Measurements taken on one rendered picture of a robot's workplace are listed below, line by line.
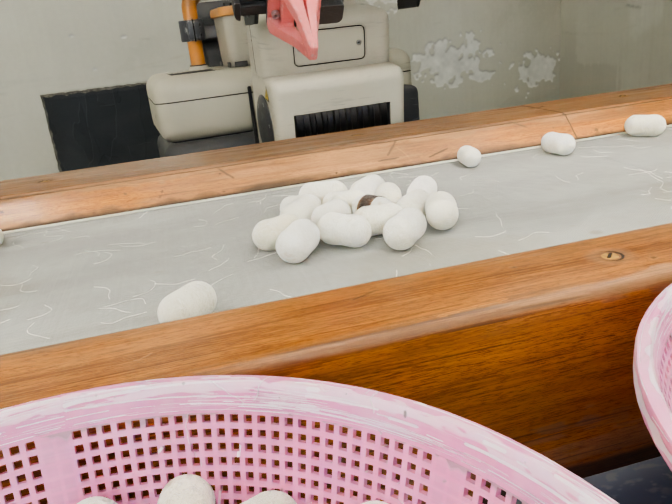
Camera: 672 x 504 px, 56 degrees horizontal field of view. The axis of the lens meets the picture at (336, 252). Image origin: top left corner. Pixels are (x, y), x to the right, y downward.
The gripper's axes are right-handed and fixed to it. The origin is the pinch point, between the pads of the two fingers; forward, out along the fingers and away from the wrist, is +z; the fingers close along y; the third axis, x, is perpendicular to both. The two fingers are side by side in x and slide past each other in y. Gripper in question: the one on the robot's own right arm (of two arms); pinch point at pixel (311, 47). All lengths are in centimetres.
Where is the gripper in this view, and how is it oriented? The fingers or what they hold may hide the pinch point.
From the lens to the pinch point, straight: 55.4
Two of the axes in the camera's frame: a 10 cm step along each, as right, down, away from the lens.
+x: -1.0, 5.2, 8.5
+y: 9.6, -1.6, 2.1
